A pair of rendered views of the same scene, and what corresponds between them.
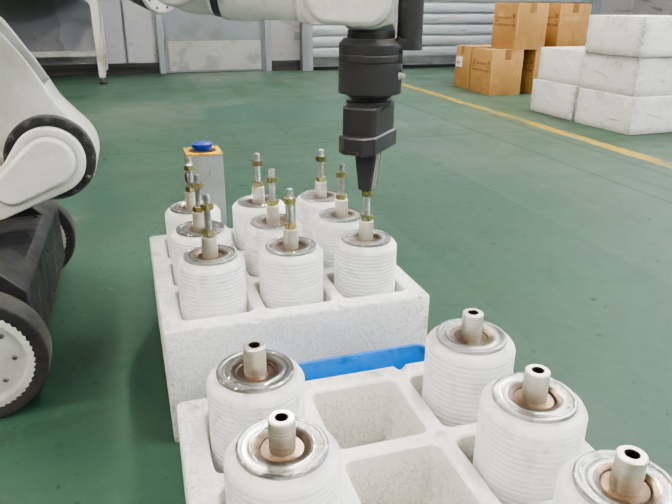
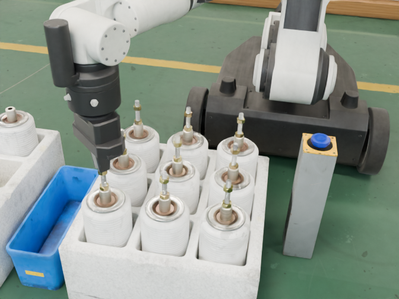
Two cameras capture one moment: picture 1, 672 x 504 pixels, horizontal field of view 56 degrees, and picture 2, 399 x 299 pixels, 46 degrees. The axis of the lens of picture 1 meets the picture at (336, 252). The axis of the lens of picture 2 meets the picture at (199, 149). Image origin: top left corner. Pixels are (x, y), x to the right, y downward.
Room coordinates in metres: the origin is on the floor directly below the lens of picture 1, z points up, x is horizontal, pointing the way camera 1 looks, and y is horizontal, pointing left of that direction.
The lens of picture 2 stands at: (1.36, -0.57, 0.87)
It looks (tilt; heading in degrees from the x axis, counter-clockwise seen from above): 36 degrees down; 117
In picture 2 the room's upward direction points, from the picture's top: 2 degrees clockwise
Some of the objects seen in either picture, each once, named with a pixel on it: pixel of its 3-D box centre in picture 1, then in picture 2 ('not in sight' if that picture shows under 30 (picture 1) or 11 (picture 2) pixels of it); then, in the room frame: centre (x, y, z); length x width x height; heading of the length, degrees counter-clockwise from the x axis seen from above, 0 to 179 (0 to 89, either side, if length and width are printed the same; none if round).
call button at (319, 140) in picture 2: (202, 147); (320, 141); (1.23, 0.27, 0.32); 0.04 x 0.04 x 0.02
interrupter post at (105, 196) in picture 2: (365, 230); (105, 194); (0.90, -0.05, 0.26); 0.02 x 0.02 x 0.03
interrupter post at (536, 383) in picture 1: (535, 385); not in sight; (0.49, -0.18, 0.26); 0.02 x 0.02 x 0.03
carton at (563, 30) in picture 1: (561, 25); not in sight; (4.77, -1.60, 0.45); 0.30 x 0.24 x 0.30; 15
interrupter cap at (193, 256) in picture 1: (210, 255); (138, 134); (0.83, 0.18, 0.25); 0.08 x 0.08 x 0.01
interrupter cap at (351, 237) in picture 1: (365, 238); (105, 200); (0.90, -0.05, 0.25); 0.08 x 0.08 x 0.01
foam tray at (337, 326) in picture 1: (275, 309); (177, 225); (0.98, 0.10, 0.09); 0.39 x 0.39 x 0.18; 18
